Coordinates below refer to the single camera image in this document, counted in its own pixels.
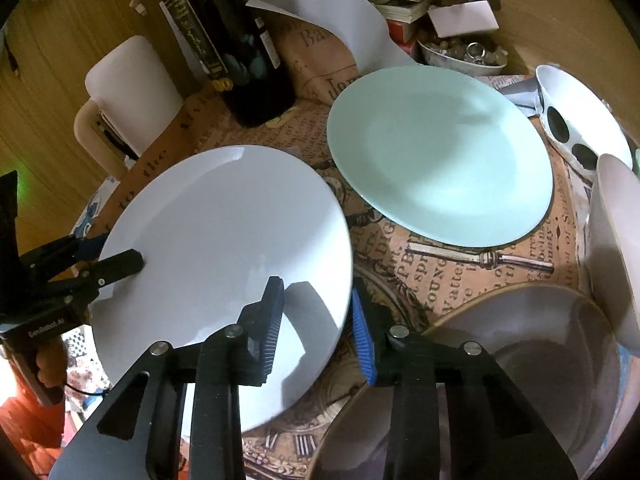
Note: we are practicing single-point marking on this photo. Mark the white chair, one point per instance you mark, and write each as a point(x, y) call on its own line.
point(132, 85)

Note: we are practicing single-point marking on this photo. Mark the white paper sheet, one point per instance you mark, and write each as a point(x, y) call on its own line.
point(345, 15)

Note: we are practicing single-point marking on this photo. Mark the person's left hand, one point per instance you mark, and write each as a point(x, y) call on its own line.
point(50, 362)

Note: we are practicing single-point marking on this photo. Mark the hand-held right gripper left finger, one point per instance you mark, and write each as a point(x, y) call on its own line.
point(266, 325)

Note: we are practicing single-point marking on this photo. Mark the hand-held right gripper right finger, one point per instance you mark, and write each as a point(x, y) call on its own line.
point(364, 340)

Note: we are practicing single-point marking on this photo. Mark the light green plate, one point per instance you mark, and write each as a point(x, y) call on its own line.
point(440, 160)

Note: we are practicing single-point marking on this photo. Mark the brown printed tablecloth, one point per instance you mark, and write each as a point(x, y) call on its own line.
point(400, 280)

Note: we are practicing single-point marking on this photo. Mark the white cup, right edge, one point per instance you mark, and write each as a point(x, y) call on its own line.
point(615, 240)

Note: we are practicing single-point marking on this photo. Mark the person's left forearm orange sleeve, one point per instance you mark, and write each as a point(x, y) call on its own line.
point(27, 425)

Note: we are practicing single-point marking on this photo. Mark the white bowl with beige rim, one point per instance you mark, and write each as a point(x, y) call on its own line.
point(550, 360)

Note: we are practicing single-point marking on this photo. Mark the white bowl with black dots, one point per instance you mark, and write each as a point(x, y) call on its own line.
point(585, 105)

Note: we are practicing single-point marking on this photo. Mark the bowl of small metal pieces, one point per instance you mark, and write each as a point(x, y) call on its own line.
point(462, 55)

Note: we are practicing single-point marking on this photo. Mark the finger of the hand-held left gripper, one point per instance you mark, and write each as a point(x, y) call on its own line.
point(75, 250)
point(117, 266)

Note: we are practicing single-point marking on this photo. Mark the red box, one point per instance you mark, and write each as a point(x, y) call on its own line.
point(402, 37)

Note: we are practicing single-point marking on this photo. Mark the white card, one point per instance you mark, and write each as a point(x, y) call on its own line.
point(465, 17)

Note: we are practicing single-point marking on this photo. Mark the white plate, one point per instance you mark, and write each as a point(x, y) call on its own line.
point(225, 220)

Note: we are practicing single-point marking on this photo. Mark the dark wine bottle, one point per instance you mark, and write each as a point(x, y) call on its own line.
point(235, 45)

